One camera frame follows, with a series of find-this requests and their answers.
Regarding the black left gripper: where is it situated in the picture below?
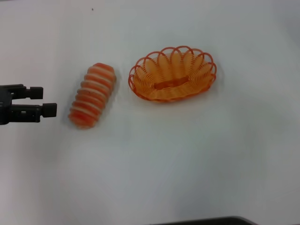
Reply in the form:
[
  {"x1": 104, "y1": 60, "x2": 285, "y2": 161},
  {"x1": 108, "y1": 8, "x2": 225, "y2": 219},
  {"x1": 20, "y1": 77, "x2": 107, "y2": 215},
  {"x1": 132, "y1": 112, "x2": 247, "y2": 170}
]
[{"x1": 0, "y1": 83, "x2": 58, "y2": 125}]

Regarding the orange woven plastic basket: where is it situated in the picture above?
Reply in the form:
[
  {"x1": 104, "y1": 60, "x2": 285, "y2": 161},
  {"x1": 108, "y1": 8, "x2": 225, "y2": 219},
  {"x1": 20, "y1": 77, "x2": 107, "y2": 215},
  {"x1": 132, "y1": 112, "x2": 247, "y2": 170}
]
[{"x1": 127, "y1": 45, "x2": 218, "y2": 104}]

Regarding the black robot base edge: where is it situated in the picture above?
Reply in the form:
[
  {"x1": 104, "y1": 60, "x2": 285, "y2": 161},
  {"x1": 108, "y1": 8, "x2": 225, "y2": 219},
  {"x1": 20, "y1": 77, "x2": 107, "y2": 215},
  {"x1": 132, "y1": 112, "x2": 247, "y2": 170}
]
[{"x1": 150, "y1": 216, "x2": 256, "y2": 225}]

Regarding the orange white striped bread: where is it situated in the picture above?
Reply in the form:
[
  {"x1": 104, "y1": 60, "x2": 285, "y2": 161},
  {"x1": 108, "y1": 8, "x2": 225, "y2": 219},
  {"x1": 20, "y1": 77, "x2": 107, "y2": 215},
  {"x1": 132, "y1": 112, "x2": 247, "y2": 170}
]
[{"x1": 67, "y1": 62, "x2": 117, "y2": 129}]

